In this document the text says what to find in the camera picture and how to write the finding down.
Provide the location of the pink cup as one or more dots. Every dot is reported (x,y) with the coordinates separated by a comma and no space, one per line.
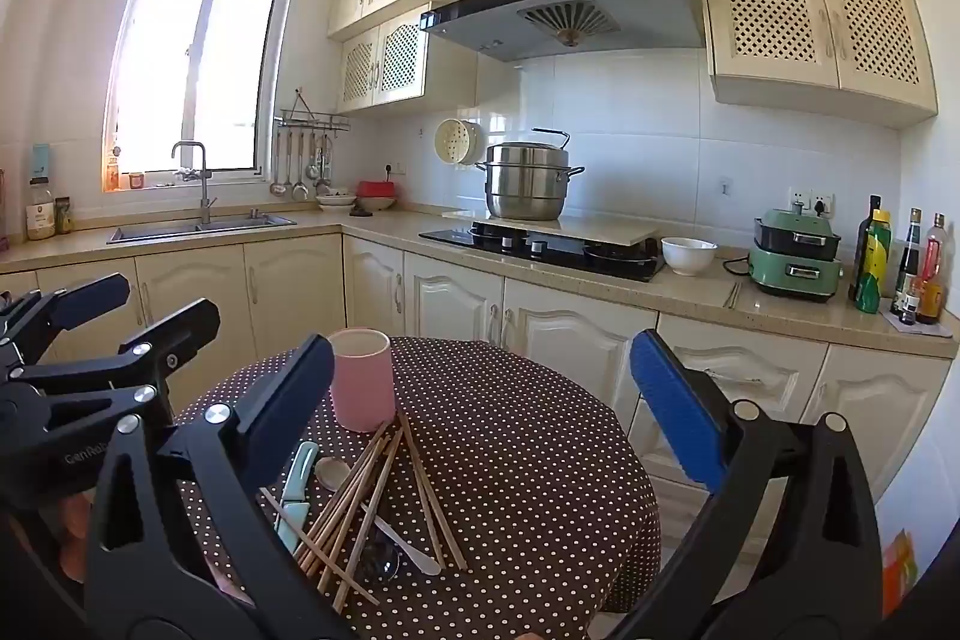
(361,385)

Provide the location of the double wall power outlet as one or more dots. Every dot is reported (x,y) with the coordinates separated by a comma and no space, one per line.
(806,199)

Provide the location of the stainless steel steamer pot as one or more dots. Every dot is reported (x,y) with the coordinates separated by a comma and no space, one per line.
(525,183)

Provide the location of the dark olive oil bottle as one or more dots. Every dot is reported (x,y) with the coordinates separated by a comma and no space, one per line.
(862,250)

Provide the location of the grey mat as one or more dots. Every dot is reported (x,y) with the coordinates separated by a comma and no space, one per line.
(937,329)

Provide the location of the teal carton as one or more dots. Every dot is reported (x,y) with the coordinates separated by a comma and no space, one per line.
(42,160)

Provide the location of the stainless steel double sink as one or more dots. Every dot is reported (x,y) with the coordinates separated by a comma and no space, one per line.
(172,230)

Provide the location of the red label bottle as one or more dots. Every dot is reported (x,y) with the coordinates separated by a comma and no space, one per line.
(931,272)

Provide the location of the dark soy sauce bottle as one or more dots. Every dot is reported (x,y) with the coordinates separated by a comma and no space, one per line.
(907,265)

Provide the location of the metal spoon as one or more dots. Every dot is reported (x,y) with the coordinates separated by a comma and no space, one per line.
(379,561)

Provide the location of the metal utensil rack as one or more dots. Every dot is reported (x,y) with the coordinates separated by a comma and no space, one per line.
(311,121)

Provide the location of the red lidded container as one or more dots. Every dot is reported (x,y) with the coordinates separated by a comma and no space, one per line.
(375,190)

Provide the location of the brown polka dot tablecloth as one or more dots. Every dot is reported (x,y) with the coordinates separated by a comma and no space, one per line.
(525,460)

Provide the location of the mint green sheathed knife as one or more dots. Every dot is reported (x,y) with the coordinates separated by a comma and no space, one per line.
(296,482)

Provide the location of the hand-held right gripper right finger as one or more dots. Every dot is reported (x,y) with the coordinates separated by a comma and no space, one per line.
(675,415)

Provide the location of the steel kitchen faucet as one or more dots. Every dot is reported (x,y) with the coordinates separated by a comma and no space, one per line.
(204,190)

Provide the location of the orange bottle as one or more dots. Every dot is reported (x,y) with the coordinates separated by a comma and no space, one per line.
(112,171)

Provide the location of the wide white bowl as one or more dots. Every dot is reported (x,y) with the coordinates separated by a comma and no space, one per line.
(375,205)

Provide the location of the cream cutting board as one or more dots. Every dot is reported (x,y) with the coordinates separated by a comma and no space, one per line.
(600,229)

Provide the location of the orange green bag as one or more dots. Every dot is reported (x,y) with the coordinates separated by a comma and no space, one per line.
(898,572)

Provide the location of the hanging metal skimmer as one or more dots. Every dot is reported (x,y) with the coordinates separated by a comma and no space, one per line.
(322,164)

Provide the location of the cream perforated steamer tray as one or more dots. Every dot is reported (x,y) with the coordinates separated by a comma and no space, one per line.
(454,141)

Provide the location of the green electric multi cooker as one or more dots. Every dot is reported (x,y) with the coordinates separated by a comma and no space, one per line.
(795,257)

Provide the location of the green yellow bottle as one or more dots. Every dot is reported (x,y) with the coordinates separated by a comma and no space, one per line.
(874,265)

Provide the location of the person's left hand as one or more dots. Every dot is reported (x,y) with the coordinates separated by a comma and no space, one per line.
(73,520)

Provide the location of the white plastic spoon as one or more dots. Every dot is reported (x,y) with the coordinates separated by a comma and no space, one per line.
(330,471)

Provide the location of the small dark bottle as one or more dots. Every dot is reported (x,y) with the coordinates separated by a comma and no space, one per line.
(909,308)

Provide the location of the single wall outlet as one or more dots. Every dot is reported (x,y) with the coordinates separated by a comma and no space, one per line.
(395,168)

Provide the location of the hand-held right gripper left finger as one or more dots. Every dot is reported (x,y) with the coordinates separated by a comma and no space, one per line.
(289,407)

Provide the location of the cream base cabinets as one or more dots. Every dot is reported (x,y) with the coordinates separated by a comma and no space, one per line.
(450,302)

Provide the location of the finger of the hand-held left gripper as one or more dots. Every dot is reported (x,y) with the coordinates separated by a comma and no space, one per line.
(90,302)
(176,329)

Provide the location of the black gas stove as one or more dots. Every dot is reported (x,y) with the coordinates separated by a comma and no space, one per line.
(555,251)

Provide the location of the cream lattice door cabinet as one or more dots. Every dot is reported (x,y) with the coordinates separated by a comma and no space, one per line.
(817,21)
(382,59)

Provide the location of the hanging metal ladle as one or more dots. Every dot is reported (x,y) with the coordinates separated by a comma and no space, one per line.
(279,186)
(300,190)

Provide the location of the white rice bowl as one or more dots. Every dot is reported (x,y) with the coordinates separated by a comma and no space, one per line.
(688,256)

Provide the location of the kitchen window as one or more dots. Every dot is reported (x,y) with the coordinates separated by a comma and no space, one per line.
(187,63)

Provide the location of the small green jar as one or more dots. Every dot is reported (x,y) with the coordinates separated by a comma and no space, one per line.
(64,216)

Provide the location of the bunch of wooden chopsticks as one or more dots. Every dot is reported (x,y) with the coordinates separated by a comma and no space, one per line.
(345,505)

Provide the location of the stacked white dishes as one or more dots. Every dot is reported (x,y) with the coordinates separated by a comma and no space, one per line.
(335,201)

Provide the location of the beige kitchen countertop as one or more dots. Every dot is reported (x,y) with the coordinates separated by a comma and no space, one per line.
(705,291)

